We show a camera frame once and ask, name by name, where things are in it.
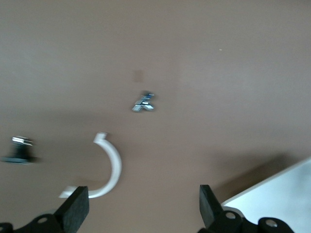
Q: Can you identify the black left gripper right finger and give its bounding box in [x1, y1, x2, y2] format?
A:
[198, 184, 243, 233]

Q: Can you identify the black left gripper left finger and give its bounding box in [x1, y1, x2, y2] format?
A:
[14, 186, 89, 233]

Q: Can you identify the white drawer cabinet housing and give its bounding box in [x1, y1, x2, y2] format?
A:
[222, 156, 311, 233]

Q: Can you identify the chrome metal pipe fitting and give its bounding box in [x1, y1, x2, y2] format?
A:
[131, 90, 156, 114]

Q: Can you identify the white semicircular plastic bracket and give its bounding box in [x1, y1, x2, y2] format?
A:
[59, 132, 122, 200]

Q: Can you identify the black flat-head switch component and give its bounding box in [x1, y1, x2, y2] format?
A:
[0, 135, 41, 166]

